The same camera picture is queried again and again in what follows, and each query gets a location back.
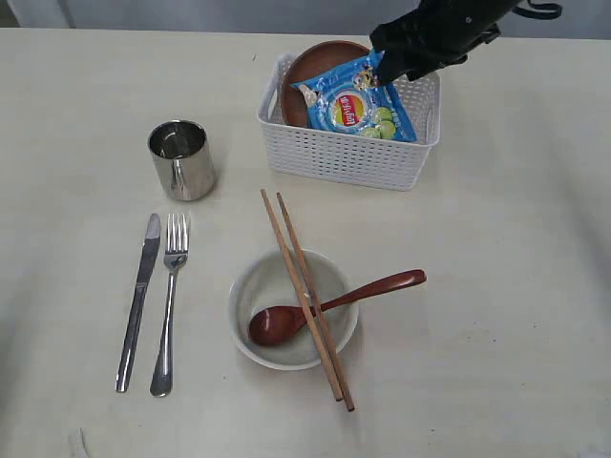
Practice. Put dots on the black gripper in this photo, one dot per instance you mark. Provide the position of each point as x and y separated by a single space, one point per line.
436 35

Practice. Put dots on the blue potato chips bag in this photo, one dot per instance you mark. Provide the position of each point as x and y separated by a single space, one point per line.
348 99

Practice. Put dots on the brown round plate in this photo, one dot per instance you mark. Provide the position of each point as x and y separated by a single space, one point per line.
314 61

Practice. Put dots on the wooden chopstick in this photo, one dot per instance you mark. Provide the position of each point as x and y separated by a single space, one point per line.
321 320
301 295

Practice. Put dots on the silver foil packet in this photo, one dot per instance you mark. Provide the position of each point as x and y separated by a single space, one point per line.
180 152

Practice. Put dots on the white speckled ceramic bowl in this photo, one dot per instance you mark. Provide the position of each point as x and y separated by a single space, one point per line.
265 282

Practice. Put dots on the silver metal fork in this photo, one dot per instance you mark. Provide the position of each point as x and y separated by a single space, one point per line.
175 257

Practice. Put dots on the dark brown wooden spoon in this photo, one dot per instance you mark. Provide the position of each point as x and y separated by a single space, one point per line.
276 325

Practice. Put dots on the silver table knife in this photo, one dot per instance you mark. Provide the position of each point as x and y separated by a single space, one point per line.
146 266

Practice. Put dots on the white perforated plastic basket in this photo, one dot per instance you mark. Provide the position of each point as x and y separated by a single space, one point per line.
351 159

